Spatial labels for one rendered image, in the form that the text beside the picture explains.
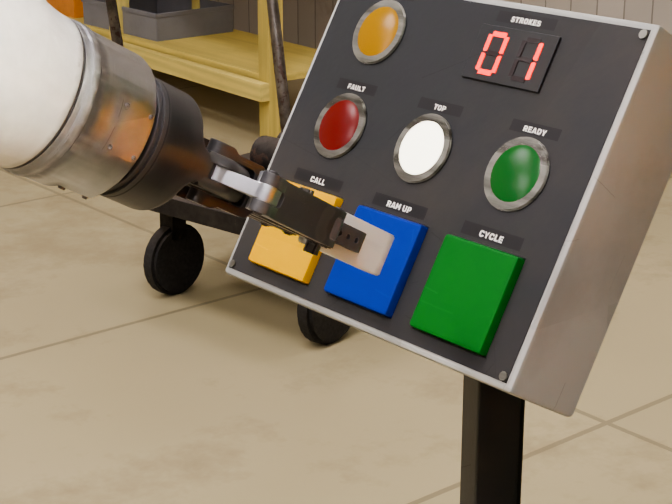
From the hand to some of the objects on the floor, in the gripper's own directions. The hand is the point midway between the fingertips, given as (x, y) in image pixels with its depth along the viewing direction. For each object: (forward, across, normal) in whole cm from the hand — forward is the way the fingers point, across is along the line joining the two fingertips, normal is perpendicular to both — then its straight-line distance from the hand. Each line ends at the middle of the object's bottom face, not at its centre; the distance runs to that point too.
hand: (347, 238), depth 97 cm
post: (+75, -9, -81) cm, 110 cm away
